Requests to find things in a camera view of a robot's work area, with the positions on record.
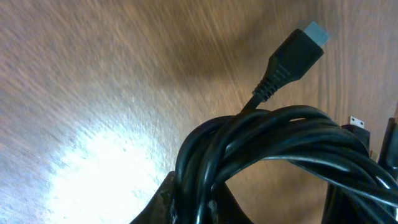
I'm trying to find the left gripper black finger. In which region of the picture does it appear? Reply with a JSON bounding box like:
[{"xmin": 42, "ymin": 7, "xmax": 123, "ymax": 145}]
[{"xmin": 129, "ymin": 170, "xmax": 254, "ymax": 224}]

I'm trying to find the black cable bundle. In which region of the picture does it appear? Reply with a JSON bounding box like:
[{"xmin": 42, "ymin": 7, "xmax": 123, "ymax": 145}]
[{"xmin": 174, "ymin": 21, "xmax": 398, "ymax": 224}]

